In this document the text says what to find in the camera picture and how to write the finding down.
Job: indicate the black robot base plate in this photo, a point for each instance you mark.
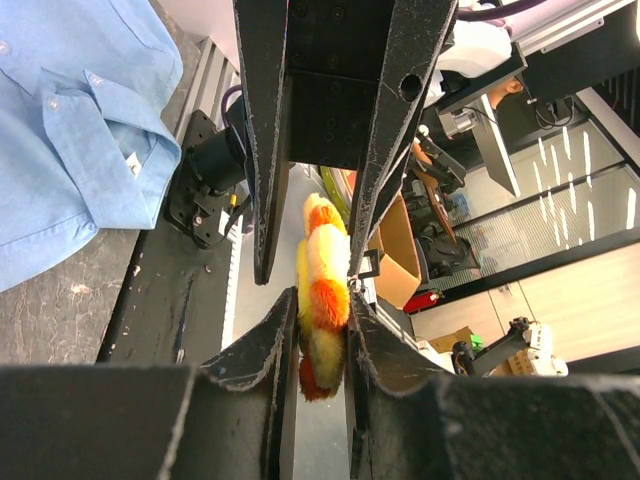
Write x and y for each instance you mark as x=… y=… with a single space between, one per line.
x=171 y=307

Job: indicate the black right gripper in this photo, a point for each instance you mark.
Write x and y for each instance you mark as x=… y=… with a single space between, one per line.
x=336 y=53

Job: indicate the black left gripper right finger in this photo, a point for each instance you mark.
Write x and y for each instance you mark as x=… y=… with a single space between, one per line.
x=409 y=419

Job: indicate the red object on floor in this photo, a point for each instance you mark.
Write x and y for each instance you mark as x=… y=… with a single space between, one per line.
x=422 y=301

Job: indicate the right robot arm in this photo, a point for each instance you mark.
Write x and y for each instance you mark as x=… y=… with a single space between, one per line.
x=219 y=161

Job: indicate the light blue button shirt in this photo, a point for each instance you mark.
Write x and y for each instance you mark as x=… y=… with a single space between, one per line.
x=83 y=144

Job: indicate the brown cardboard box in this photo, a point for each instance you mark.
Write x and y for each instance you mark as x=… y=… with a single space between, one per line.
x=400 y=273

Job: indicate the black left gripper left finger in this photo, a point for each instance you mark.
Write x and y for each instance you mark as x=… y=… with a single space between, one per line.
x=229 y=418

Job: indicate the light blue cable duct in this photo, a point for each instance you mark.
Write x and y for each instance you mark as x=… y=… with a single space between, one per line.
x=235 y=235

